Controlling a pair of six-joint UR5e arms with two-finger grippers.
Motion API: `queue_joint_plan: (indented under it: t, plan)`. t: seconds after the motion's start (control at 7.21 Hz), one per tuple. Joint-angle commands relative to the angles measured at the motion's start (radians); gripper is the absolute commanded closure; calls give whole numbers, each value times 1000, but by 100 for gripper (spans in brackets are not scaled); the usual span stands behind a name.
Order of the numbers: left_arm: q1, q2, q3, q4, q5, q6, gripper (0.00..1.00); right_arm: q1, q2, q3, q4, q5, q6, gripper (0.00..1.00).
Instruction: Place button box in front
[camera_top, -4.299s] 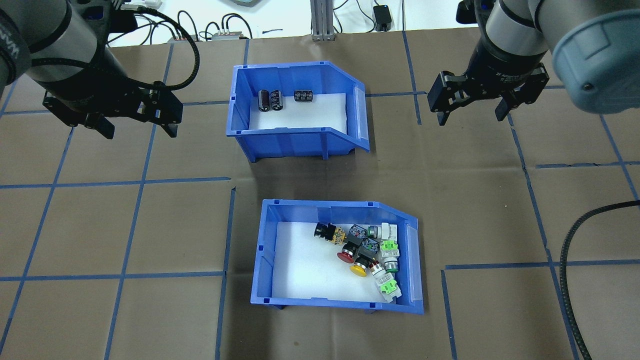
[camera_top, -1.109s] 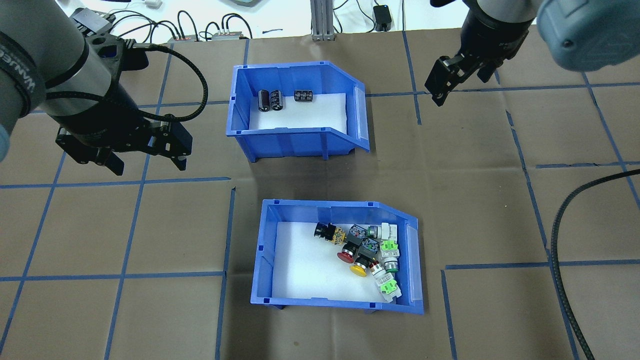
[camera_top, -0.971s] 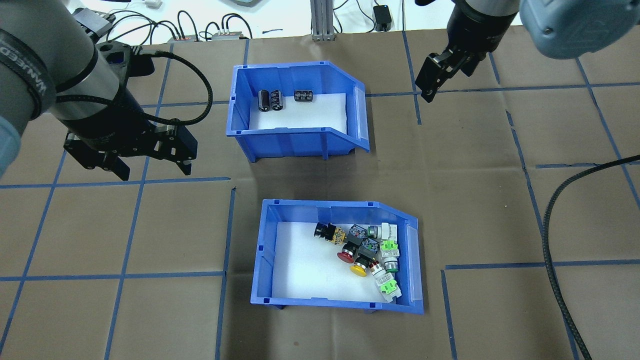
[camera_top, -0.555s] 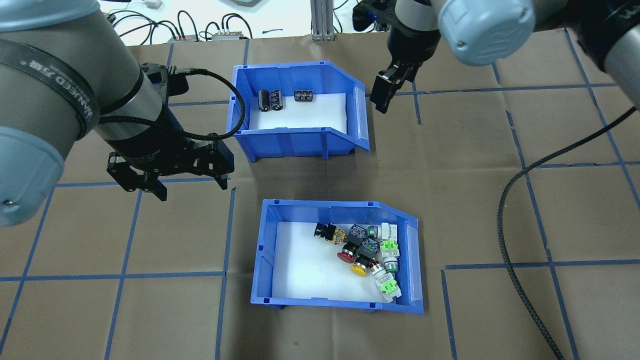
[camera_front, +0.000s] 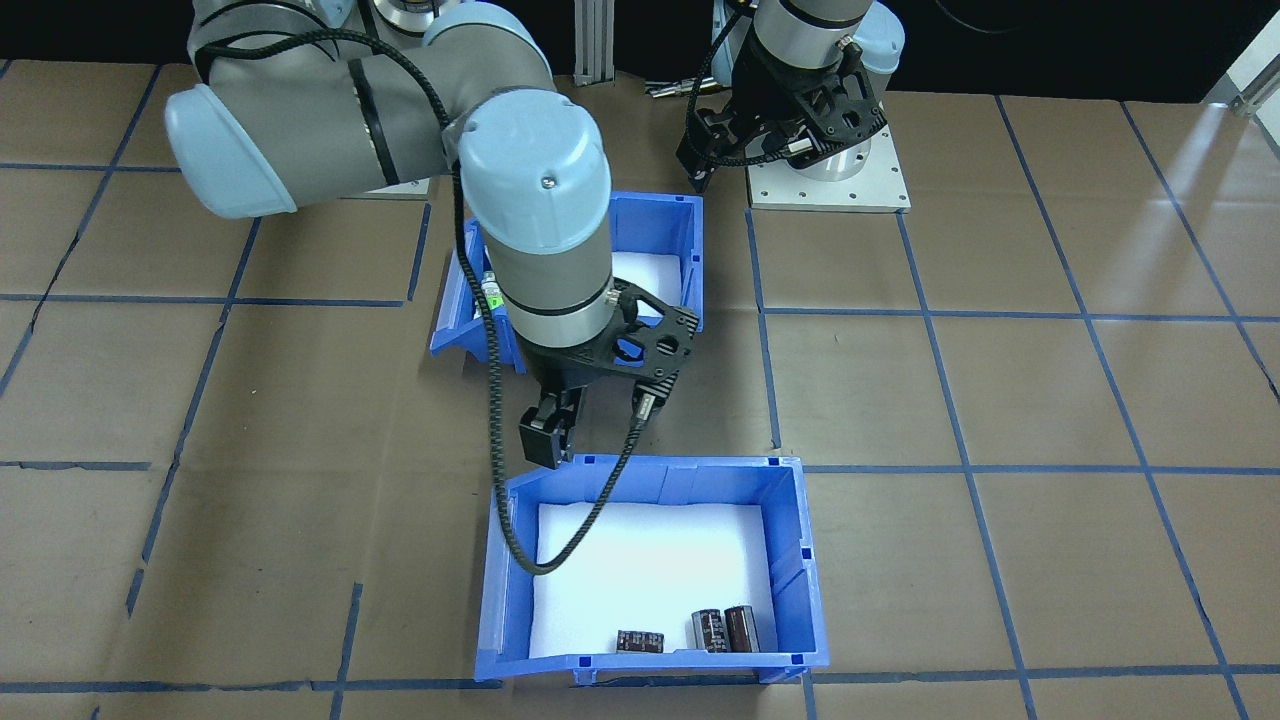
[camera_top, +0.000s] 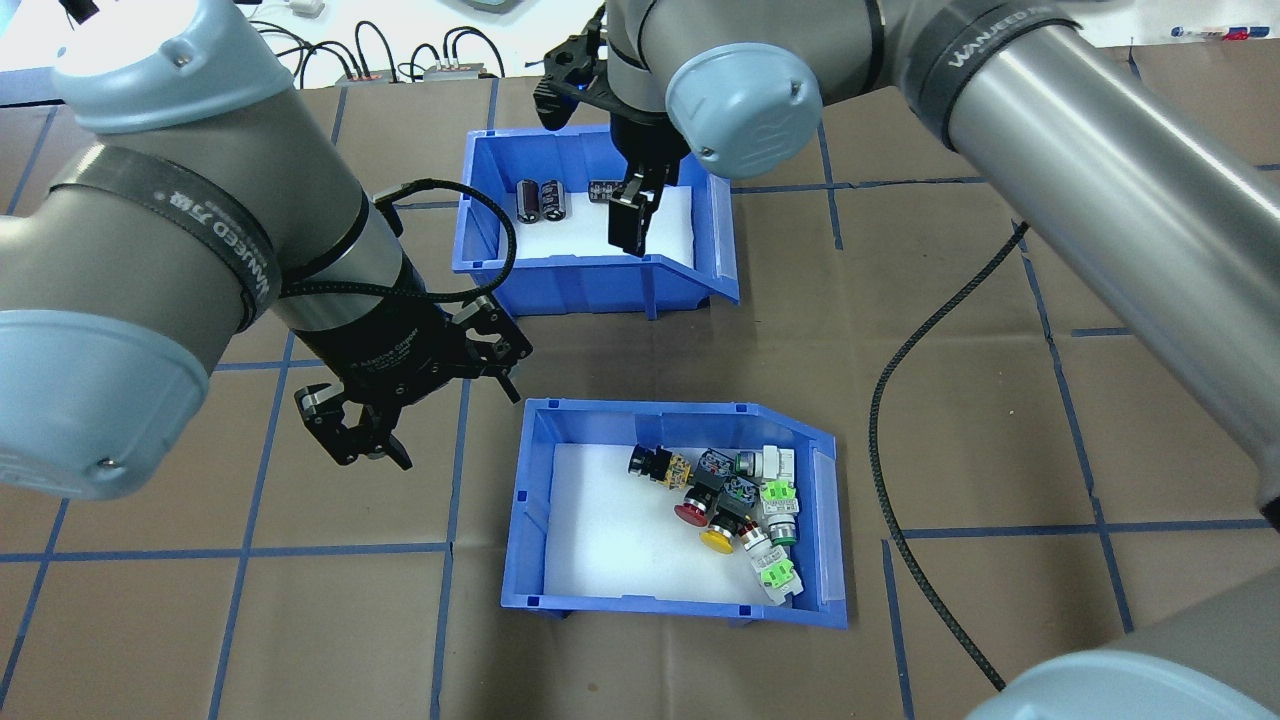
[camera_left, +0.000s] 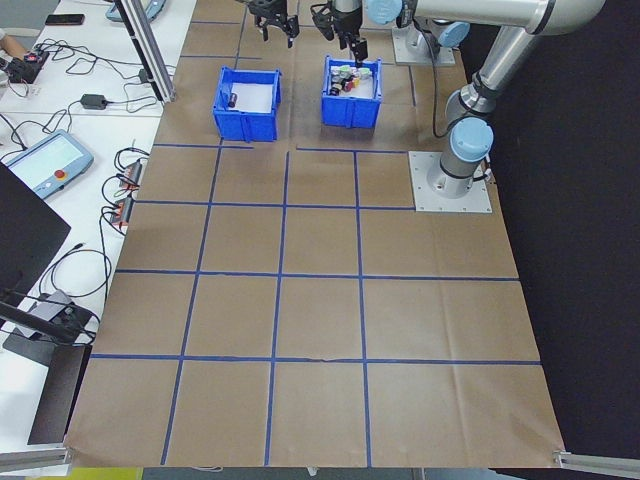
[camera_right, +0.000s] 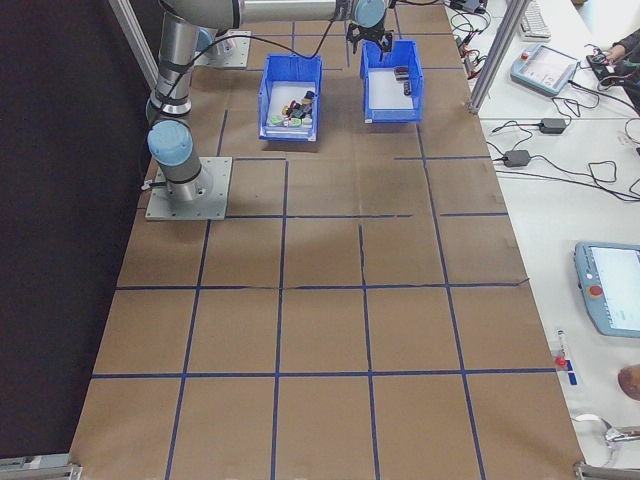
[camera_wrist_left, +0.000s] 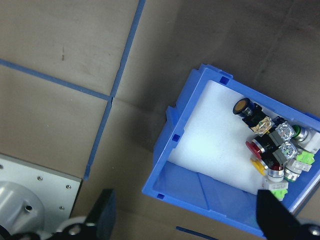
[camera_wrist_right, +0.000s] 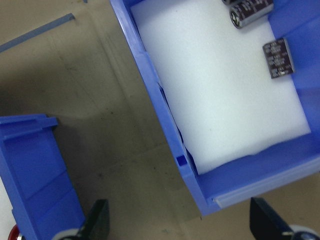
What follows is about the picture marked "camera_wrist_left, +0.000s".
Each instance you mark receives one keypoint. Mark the green metal button white block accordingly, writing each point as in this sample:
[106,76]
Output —
[301,133]

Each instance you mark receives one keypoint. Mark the blue bin with push buttons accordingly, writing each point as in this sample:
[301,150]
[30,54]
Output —
[180,182]

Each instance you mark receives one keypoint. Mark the red pilot lamp green block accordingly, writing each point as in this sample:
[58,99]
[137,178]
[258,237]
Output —
[275,186]

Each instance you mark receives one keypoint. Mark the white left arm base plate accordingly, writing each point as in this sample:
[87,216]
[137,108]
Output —
[50,175]

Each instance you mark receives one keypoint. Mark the yellow mushroom push button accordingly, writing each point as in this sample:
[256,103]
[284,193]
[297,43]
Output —
[278,155]

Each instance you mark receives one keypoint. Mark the amber flat push button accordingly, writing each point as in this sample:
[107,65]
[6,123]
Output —
[250,112]

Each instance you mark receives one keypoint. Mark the red mushroom push button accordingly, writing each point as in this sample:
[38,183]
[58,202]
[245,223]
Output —
[265,143]

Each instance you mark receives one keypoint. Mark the white foam pad under buttons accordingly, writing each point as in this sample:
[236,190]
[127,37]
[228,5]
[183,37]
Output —
[212,130]

